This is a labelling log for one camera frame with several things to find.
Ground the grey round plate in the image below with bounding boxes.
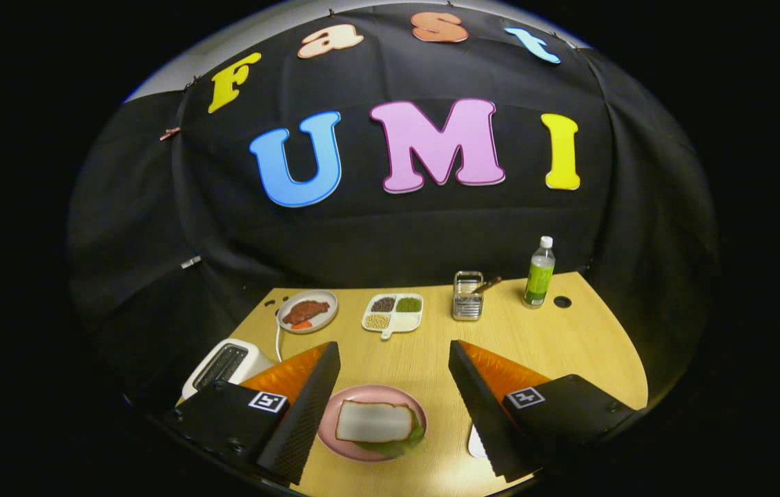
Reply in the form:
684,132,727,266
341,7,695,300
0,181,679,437
276,289,339,335

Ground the black backdrop cloth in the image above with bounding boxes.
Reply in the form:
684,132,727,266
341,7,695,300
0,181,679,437
66,0,721,415

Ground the white divided dish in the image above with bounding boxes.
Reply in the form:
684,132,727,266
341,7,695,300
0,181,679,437
361,293,425,340

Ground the brown meat slice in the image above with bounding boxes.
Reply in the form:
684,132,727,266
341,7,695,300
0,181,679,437
282,300,331,326

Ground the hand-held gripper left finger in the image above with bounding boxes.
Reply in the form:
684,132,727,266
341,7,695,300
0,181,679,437
162,340,342,486

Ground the green drink bottle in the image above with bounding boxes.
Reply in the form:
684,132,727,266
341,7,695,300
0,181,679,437
523,236,557,309

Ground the pink round plate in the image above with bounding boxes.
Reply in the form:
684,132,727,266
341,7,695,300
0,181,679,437
317,384,428,462

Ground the white toaster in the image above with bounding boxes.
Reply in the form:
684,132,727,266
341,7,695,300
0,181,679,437
182,338,275,401

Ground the green lettuce leaf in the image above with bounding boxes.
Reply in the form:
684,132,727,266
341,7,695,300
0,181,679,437
355,414,427,458

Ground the metal wire holder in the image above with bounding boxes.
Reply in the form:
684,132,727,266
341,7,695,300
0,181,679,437
452,271,485,322

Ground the toasted white bread slice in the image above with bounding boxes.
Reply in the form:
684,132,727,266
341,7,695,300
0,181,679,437
335,400,418,444

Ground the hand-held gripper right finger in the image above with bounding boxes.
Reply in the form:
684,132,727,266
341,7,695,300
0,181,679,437
448,339,639,484

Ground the white square plate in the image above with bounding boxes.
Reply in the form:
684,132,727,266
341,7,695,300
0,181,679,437
467,423,489,460

